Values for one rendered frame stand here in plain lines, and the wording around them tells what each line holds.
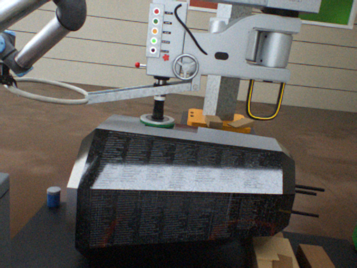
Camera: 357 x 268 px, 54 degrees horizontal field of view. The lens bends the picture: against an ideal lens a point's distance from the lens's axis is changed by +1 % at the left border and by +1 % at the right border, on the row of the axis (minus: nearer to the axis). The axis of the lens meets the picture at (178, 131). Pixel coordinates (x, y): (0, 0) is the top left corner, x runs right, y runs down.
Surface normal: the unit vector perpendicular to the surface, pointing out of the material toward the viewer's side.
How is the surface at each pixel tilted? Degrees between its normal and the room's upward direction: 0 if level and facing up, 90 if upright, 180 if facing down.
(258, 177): 45
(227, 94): 90
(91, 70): 90
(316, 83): 90
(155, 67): 90
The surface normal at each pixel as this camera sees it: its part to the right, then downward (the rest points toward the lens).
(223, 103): 0.45, 0.30
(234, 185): 0.05, -0.48
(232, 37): 0.08, 0.29
